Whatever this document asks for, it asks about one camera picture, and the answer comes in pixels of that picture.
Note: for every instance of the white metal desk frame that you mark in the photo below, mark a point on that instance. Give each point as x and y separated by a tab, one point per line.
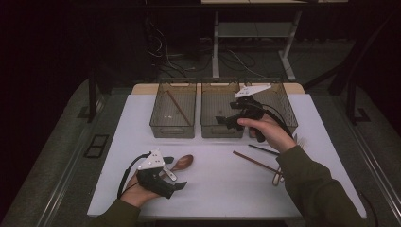
252	30

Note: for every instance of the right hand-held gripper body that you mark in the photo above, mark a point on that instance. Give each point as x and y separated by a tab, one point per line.
252	108

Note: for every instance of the white ceramic spoon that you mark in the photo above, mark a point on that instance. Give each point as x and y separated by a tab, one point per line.
171	175

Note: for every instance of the person's left hand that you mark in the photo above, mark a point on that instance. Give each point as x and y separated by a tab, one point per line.
135	194

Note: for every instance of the black metal stand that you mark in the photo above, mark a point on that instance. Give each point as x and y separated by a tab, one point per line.
353	94
92	94

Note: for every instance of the person's right hand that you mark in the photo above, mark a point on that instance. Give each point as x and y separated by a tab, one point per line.
271	132

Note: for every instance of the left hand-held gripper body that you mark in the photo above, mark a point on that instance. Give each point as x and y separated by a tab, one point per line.
151	176

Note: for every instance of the smoky clear plastic bin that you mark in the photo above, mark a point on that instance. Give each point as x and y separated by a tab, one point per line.
217	107
283	101
170	116

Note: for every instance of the white table cover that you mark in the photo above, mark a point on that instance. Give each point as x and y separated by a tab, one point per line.
220	189

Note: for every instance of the brown wooden spoon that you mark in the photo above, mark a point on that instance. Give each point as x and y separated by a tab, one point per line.
183	163

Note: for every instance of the metal knife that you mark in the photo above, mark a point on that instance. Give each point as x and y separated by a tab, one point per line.
275	179

